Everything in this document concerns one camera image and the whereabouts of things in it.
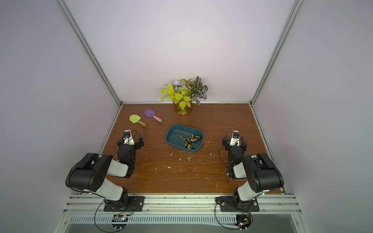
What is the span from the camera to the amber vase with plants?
0.95m

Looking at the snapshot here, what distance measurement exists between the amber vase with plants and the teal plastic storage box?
0.47ft

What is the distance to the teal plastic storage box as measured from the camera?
93 cm
